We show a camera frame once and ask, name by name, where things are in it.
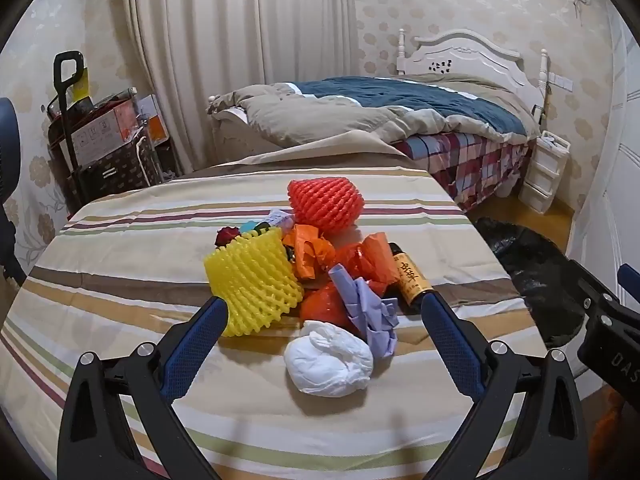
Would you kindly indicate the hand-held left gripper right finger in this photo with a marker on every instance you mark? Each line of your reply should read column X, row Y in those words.
column 447, row 340

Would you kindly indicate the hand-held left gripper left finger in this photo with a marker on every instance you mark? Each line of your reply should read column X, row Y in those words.
column 200, row 340

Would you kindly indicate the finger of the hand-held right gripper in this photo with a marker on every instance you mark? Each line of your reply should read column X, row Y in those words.
column 612, row 345
column 631, row 282

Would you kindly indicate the dark bottle with yellow label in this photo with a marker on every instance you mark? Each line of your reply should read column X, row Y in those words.
column 410, row 275

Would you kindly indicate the yellow foam fruit net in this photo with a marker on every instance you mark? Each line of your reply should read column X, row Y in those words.
column 250, row 280

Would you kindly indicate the bin with black liner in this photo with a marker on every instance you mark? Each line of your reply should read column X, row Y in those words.
column 530, row 270

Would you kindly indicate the red plastic bag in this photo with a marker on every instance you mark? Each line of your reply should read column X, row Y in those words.
column 365, row 260
column 325, row 307

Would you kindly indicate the white tissue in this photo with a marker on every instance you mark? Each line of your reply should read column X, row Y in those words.
column 327, row 360

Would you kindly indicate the green blue wrapper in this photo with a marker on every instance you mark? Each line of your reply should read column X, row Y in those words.
column 252, row 227

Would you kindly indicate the white printed paper packet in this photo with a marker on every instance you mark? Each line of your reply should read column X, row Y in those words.
column 280, row 219

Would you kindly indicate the red foam fruit net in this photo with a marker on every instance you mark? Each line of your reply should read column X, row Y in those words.
column 325, row 202

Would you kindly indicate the white wardrobe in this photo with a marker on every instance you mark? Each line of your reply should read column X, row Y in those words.
column 615, row 160

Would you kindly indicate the white plastic drawer unit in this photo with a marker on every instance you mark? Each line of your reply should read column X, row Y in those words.
column 542, row 175

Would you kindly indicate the small white bucket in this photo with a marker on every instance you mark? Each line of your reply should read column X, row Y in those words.
column 510, row 186

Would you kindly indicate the white metal rack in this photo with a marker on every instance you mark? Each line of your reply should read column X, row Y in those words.
column 147, row 160

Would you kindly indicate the white and orange box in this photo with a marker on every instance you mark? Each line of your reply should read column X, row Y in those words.
column 155, row 120

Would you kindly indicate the brown cardboard box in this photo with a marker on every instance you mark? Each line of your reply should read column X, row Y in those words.
column 97, row 130

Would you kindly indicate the bed with plaid sheet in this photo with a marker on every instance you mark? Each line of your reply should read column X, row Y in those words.
column 350, row 105

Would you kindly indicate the blue office chair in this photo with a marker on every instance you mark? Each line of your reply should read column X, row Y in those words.
column 7, row 160

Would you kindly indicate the black hand trolley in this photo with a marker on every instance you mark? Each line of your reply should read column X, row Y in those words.
column 62, row 110

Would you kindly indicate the white bed headboard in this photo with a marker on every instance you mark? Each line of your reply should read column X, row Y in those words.
column 465, row 57

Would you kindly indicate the cream curtain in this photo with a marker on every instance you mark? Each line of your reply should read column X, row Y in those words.
column 240, row 35

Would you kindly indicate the white wall switch panel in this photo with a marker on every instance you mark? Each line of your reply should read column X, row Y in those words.
column 561, row 83

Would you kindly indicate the wall bow decoration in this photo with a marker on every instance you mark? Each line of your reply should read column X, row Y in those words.
column 581, row 5

